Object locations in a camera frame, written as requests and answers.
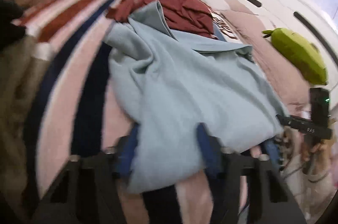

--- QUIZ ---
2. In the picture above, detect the green avocado plush toy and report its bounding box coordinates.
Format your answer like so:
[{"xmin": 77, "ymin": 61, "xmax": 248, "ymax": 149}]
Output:
[{"xmin": 262, "ymin": 27, "xmax": 328, "ymax": 85}]

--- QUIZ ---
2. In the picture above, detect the dark red garment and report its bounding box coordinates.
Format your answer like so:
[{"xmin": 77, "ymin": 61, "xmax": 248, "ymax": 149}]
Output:
[{"xmin": 106, "ymin": 0, "xmax": 214, "ymax": 38}]

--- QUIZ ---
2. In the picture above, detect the olive green garment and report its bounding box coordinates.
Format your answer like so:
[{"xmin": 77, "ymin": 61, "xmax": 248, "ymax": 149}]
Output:
[{"xmin": 1, "ymin": 36, "xmax": 53, "ymax": 214}]

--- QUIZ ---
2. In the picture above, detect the light blue sweatshirt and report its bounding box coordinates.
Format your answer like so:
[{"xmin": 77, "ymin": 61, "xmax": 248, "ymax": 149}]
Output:
[{"xmin": 104, "ymin": 1, "xmax": 288, "ymax": 194}]

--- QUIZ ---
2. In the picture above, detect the white bed headboard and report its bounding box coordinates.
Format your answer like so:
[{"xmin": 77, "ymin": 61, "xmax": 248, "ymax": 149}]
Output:
[{"xmin": 239, "ymin": 0, "xmax": 337, "ymax": 109}]

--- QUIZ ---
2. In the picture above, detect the striped cola blanket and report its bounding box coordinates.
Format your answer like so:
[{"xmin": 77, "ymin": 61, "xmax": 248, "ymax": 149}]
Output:
[{"xmin": 19, "ymin": 0, "xmax": 131, "ymax": 217}]

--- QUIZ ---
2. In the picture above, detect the right cream sweater forearm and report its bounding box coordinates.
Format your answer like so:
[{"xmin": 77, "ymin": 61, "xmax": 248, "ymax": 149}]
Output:
[{"xmin": 282, "ymin": 155, "xmax": 337, "ymax": 223}]

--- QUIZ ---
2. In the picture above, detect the pink ribbed pillow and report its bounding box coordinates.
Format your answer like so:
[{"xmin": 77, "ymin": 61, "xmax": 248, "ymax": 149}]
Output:
[{"xmin": 220, "ymin": 9, "xmax": 312, "ymax": 119}]

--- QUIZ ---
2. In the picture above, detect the black knit garment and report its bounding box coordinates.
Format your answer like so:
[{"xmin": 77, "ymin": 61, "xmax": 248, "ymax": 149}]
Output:
[{"xmin": 0, "ymin": 0, "xmax": 26, "ymax": 52}]

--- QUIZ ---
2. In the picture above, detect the person right hand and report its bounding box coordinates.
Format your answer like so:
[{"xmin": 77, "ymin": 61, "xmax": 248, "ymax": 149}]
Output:
[{"xmin": 301, "ymin": 139, "xmax": 335, "ymax": 175}]

